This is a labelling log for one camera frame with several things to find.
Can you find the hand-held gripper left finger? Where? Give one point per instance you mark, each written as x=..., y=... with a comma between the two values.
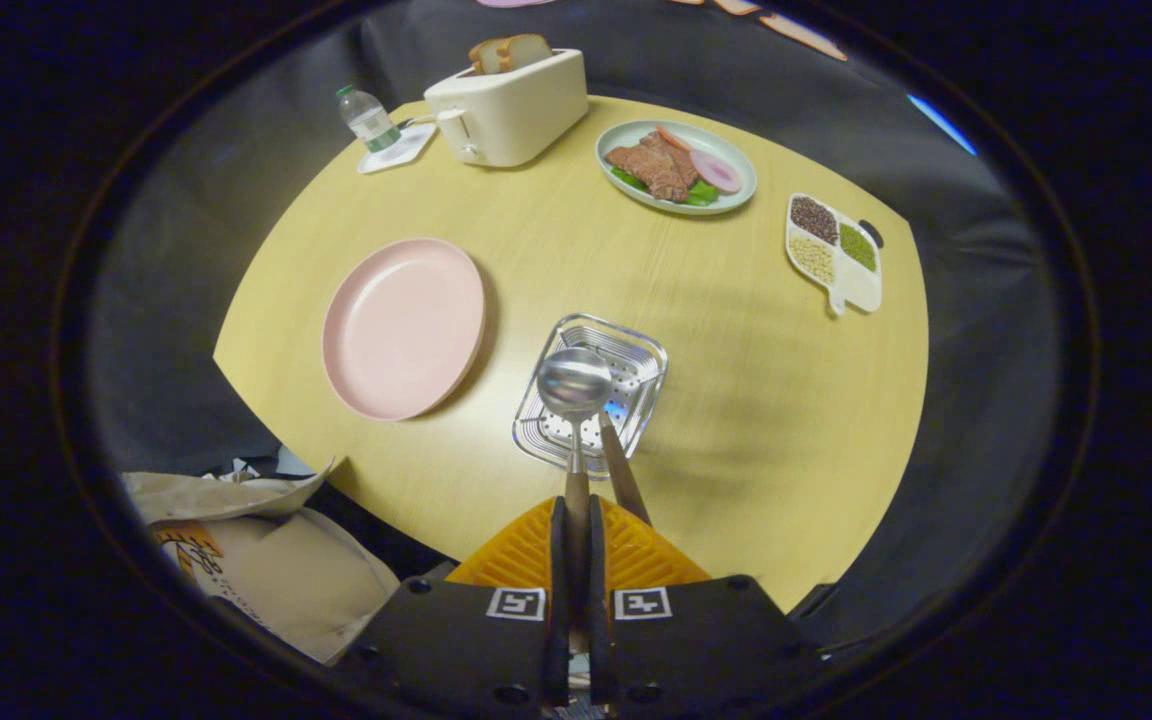
x=558, y=600

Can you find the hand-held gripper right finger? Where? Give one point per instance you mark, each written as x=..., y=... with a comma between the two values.
x=598, y=600

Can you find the beige printed bag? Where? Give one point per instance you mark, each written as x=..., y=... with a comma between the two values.
x=306, y=580

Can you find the metal cutlery rack tray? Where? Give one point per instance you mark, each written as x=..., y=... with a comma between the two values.
x=636, y=350

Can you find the pink plate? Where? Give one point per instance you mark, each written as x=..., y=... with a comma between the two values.
x=401, y=330

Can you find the pale beans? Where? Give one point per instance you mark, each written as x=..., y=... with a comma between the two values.
x=812, y=260

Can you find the white divided dish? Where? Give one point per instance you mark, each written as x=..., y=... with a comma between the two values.
x=861, y=290

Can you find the green lettuce leaf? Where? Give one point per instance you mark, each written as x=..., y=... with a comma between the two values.
x=701, y=196

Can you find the brown meat slices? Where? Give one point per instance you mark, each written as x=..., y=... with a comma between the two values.
x=656, y=168

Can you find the green beans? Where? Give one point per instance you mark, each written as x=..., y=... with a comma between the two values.
x=858, y=248

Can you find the dark brown beans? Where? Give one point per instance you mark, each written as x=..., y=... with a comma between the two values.
x=814, y=218

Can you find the pink ham slice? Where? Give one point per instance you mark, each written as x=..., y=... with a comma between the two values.
x=716, y=172

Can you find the small black object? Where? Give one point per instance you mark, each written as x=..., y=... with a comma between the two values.
x=873, y=233

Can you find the pale green plate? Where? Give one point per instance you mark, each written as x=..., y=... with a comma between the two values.
x=736, y=160

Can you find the orange carrot slice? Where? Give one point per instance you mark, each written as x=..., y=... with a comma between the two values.
x=674, y=138

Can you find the white square coaster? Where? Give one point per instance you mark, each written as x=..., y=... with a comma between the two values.
x=411, y=150

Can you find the cream toaster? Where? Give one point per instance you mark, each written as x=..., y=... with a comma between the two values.
x=526, y=115

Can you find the black backdrop cloth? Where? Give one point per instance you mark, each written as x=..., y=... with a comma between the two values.
x=986, y=300

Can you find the clear plastic water bottle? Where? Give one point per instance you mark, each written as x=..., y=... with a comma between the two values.
x=371, y=122

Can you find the toast bread slice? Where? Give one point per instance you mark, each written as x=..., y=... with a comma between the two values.
x=486, y=57
x=528, y=50

